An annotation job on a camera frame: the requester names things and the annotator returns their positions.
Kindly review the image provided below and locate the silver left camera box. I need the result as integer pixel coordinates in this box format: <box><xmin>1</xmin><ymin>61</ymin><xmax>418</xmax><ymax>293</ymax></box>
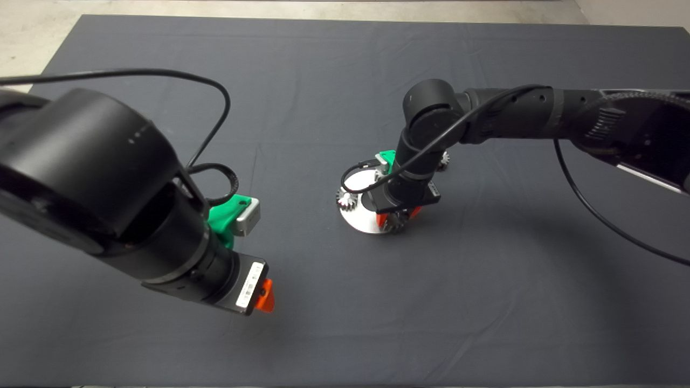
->
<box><xmin>233</xmin><ymin>197</ymin><xmax>261</xmax><ymax>238</ymax></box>

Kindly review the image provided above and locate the black braided right arm hose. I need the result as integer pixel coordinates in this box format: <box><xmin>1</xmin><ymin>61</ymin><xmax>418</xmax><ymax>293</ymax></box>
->
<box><xmin>582</xmin><ymin>91</ymin><xmax>690</xmax><ymax>143</ymax></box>

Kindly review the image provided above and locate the black left camera cable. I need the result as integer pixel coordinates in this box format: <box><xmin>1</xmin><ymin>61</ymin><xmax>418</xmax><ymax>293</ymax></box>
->
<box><xmin>0</xmin><ymin>68</ymin><xmax>239</xmax><ymax>208</ymax></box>

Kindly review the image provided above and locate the round metal plate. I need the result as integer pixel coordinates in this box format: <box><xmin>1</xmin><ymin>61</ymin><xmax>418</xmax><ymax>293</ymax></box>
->
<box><xmin>340</xmin><ymin>167</ymin><xmax>410</xmax><ymax>235</ymax></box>

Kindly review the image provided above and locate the green left camera mount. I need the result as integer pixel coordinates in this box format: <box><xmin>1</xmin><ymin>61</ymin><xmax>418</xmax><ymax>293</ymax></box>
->
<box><xmin>209</xmin><ymin>195</ymin><xmax>253</xmax><ymax>250</ymax></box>

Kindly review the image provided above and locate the dark grey table cloth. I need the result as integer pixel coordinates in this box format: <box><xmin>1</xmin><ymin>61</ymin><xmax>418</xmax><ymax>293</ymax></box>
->
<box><xmin>0</xmin><ymin>15</ymin><xmax>690</xmax><ymax>387</ymax></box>

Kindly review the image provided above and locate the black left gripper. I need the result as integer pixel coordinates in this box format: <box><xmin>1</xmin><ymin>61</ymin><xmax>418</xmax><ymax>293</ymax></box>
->
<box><xmin>141</xmin><ymin>236</ymin><xmax>275</xmax><ymax>316</ymax></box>

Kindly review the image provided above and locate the large steel spur gear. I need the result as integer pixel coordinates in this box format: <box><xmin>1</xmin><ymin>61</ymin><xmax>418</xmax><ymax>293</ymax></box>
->
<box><xmin>386</xmin><ymin>210</ymin><xmax>410</xmax><ymax>234</ymax></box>

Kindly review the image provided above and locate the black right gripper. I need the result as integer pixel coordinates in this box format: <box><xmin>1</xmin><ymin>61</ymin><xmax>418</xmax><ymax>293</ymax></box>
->
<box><xmin>371</xmin><ymin>174</ymin><xmax>442</xmax><ymax>228</ymax></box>

